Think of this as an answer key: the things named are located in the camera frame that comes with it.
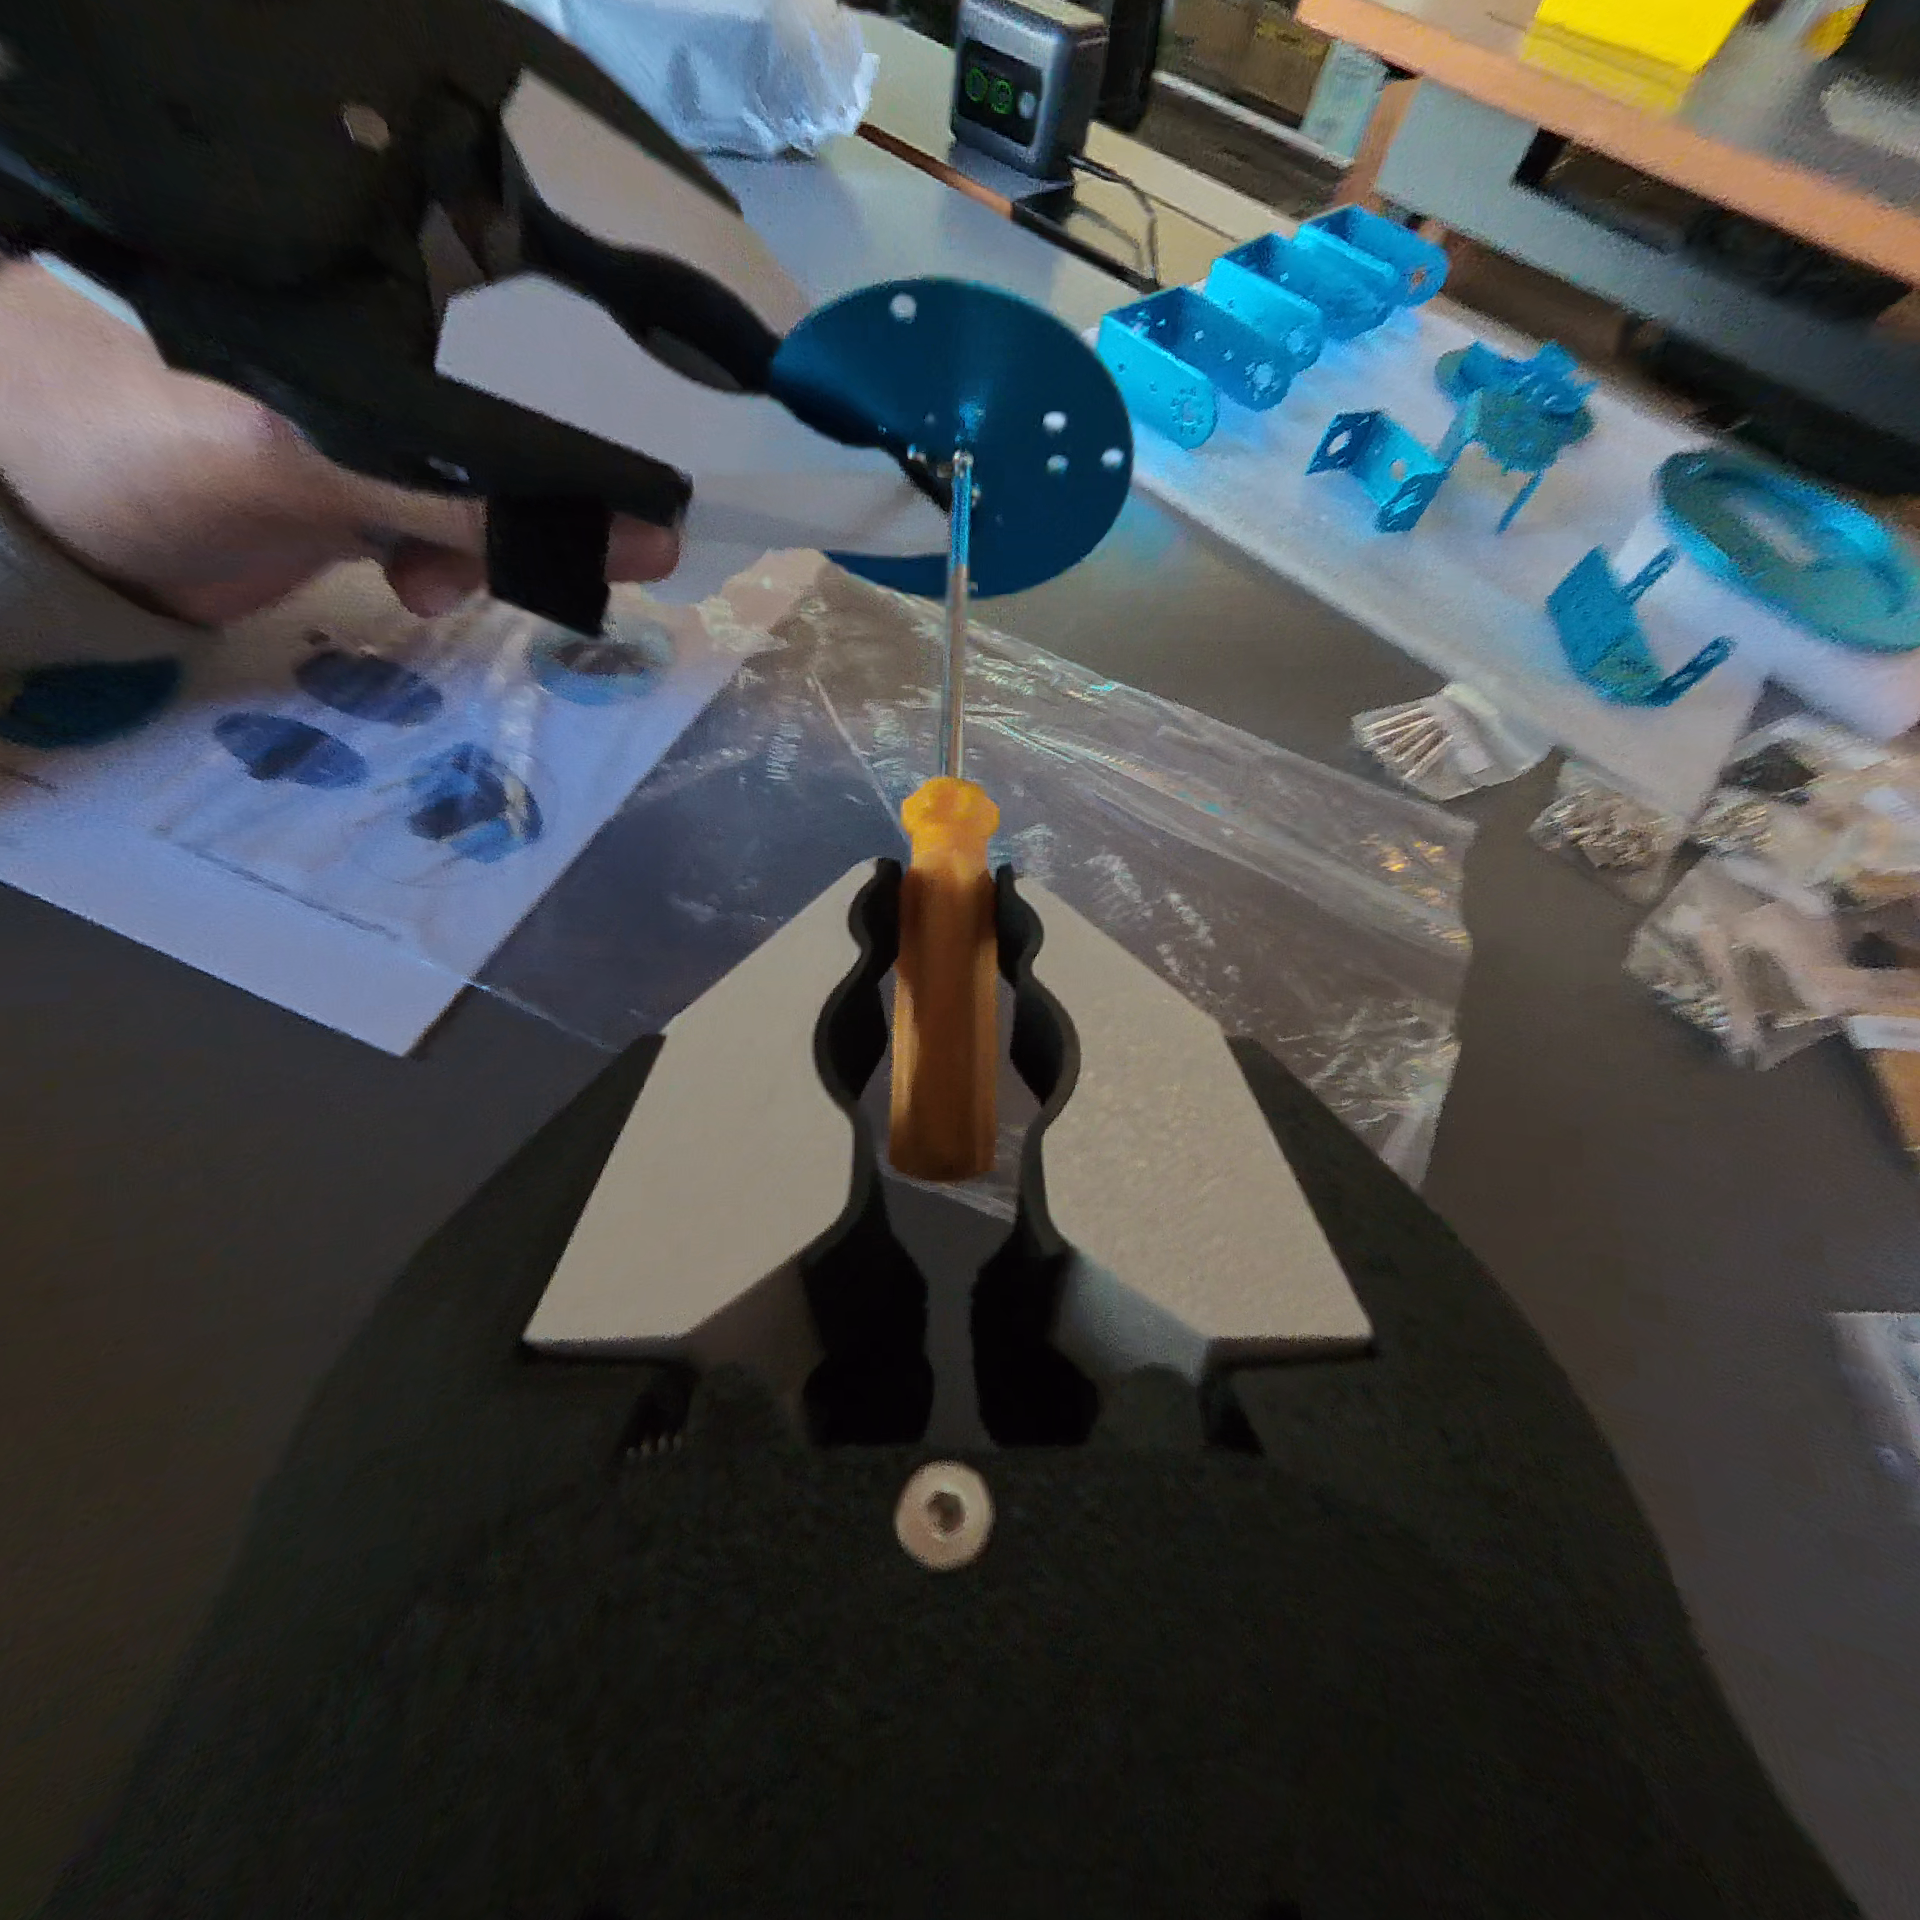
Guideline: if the white plastic-wrapped bundle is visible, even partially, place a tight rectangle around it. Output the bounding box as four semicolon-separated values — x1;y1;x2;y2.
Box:
555;0;877;162

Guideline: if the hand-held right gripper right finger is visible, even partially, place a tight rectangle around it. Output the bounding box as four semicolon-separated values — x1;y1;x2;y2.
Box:
971;864;1379;1445

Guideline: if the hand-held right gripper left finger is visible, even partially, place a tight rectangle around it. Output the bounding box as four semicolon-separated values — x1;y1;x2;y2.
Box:
522;864;935;1445

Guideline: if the white assembly instruction sheet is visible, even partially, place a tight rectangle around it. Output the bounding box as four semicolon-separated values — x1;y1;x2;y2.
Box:
0;553;784;1060

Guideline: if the wide blue perforated bracket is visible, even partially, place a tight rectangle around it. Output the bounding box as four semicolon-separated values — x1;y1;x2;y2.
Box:
1545;546;1740;708

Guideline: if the white foam sheet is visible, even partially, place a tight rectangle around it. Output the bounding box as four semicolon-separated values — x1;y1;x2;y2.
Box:
1106;224;1920;819

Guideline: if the black charger cable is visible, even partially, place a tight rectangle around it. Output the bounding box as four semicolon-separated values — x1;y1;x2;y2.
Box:
1065;150;1165;284

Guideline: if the wood-edged office desk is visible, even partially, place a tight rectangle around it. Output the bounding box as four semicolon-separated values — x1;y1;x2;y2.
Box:
1294;0;1920;502

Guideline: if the blue round metal disc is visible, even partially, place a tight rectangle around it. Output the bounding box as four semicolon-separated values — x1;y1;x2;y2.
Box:
769;277;1138;606

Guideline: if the yellow plastic bin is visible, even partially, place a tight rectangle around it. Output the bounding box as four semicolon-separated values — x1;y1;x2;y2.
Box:
1518;0;1755;79

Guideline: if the single clear hardware bag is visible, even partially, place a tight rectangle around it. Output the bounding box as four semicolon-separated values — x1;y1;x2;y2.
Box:
1832;1311;1920;1506

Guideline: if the clear plastic bag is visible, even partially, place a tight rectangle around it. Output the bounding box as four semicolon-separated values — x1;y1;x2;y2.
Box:
475;547;1480;1187

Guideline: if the blue metal U bracket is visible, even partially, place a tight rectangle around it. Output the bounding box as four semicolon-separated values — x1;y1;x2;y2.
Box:
1095;284;1294;450
1287;213;1397;339
1204;235;1329;380
1321;202;1453;309

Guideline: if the blue metal ring plate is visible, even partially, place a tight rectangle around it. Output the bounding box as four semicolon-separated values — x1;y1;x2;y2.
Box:
1658;450;1920;651

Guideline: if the yellow-handled screwdriver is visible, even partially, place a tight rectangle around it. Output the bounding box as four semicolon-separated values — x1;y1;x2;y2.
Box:
888;450;1002;1187

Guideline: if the small grey charger device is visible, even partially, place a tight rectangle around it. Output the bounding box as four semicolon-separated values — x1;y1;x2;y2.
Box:
950;0;1114;182

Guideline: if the pile of small screw bags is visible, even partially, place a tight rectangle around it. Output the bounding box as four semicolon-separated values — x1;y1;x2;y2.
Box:
1350;681;1920;1071

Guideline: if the blue angled bracket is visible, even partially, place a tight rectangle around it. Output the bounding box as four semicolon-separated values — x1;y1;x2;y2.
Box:
1466;394;1572;532

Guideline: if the person's left hand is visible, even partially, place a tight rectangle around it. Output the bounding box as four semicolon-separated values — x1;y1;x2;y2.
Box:
0;264;688;628

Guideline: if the small blue U bracket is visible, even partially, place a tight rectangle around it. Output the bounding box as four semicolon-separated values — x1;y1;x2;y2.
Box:
1306;404;1447;532

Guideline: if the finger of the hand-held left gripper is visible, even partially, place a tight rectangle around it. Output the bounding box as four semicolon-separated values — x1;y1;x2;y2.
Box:
503;79;818;365
432;277;994;565

